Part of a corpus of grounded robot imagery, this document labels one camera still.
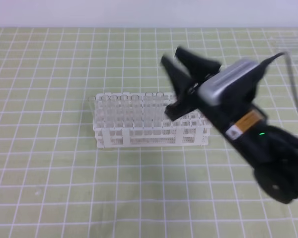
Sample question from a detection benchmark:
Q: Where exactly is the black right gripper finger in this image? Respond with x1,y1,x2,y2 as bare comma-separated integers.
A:
175,47,221,82
160,55,194,99

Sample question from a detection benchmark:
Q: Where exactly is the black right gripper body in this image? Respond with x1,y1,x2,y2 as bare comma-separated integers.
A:
165,62,267,139

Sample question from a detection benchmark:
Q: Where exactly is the clear glass test tube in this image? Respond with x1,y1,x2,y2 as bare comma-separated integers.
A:
153,92,164,127

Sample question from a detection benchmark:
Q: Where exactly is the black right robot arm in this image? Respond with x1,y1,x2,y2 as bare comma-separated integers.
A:
160,47,298,204

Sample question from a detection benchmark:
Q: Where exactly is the clear test tube in rack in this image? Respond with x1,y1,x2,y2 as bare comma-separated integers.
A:
144,92,153,127
110,94,119,127
87,96,96,118
120,94,129,127
131,95,142,127
101,94,110,127

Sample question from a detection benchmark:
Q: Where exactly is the white plastic test tube rack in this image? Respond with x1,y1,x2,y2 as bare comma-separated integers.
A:
88,92,212,148

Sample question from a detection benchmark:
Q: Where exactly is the green checked tablecloth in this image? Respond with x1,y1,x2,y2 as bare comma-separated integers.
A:
0,28,298,238

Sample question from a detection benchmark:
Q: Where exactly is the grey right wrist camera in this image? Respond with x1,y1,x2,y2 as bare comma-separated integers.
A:
197,59,259,106

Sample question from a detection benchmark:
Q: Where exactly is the black camera cable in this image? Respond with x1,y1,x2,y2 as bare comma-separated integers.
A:
259,51,298,138

